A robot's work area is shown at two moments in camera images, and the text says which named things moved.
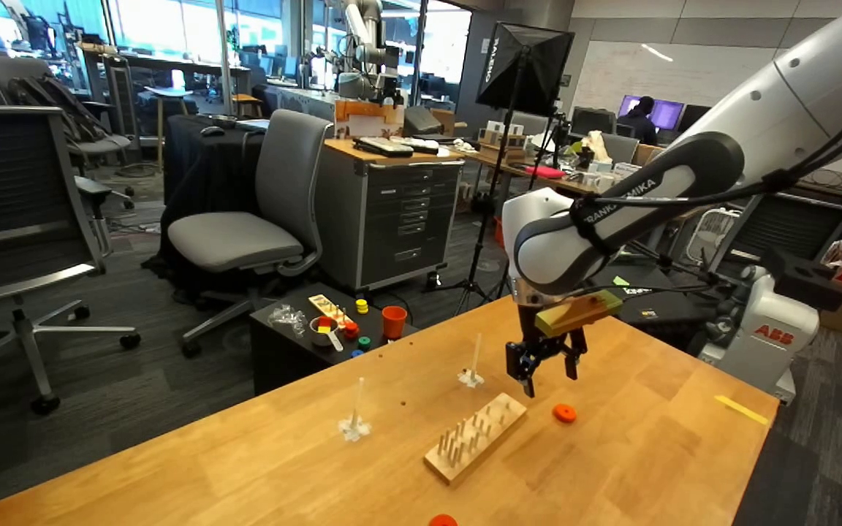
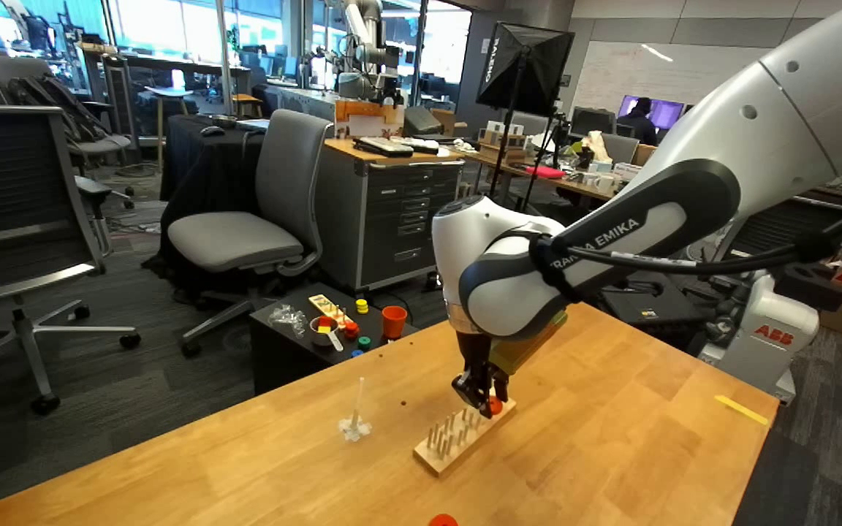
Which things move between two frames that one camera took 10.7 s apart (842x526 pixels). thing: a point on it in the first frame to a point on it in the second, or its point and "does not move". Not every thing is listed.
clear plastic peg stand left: x=354 y=428 does not move
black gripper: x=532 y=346 to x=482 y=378
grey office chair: x=285 y=229 does not move
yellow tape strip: x=737 y=406 does not move
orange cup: x=393 y=317 does not move
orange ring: x=564 y=412 to x=494 y=403
